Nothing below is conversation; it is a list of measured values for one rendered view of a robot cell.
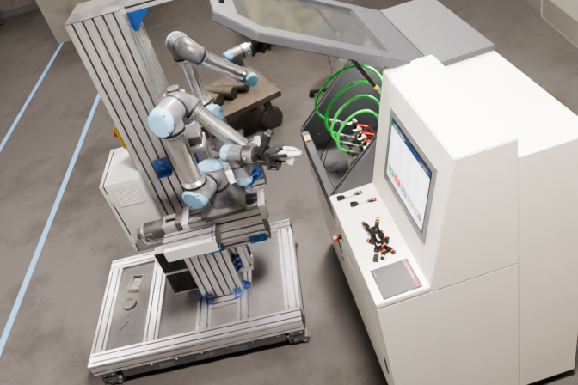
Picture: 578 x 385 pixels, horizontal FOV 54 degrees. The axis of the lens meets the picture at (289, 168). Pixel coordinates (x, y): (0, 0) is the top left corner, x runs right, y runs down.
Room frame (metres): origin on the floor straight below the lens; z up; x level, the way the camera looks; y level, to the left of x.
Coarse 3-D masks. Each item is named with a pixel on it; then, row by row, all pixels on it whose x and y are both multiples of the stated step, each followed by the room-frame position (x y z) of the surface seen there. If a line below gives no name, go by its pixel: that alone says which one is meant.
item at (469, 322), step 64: (384, 128) 2.03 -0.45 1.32; (448, 128) 1.58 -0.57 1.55; (384, 192) 1.95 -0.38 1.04; (448, 192) 1.42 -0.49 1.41; (512, 192) 1.42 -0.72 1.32; (448, 256) 1.42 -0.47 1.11; (512, 256) 1.42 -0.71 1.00; (384, 320) 1.41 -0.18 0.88; (448, 320) 1.42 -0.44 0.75; (512, 320) 1.42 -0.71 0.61; (448, 384) 1.41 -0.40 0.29; (512, 384) 1.42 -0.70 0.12
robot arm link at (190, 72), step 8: (176, 32) 2.91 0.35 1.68; (168, 40) 2.88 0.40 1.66; (168, 48) 2.90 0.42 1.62; (176, 56) 2.83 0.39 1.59; (184, 64) 2.84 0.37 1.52; (192, 64) 2.85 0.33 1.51; (184, 72) 2.85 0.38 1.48; (192, 72) 2.84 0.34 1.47; (192, 80) 2.84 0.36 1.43; (200, 80) 2.87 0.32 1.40; (192, 88) 2.85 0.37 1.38; (200, 88) 2.85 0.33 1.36; (200, 96) 2.84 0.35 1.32; (208, 96) 2.88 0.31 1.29; (208, 104) 2.84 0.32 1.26
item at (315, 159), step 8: (304, 144) 2.73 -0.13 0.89; (312, 144) 2.61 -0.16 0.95; (312, 152) 2.54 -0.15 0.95; (312, 160) 2.48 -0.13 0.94; (320, 160) 2.45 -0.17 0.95; (320, 168) 2.38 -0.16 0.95; (320, 176) 2.32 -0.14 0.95; (328, 176) 2.30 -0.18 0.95; (320, 184) 2.41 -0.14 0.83; (328, 184) 2.24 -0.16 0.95; (328, 192) 2.17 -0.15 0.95
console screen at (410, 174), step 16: (400, 128) 1.86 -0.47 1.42; (400, 144) 1.84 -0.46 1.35; (416, 144) 1.69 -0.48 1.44; (400, 160) 1.82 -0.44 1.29; (416, 160) 1.67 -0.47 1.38; (384, 176) 1.96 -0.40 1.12; (400, 176) 1.80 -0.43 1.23; (416, 176) 1.65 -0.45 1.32; (432, 176) 1.54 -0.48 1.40; (400, 192) 1.78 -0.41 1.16; (416, 192) 1.63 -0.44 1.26; (432, 192) 1.52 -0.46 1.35; (416, 208) 1.61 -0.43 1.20; (416, 224) 1.59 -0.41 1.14
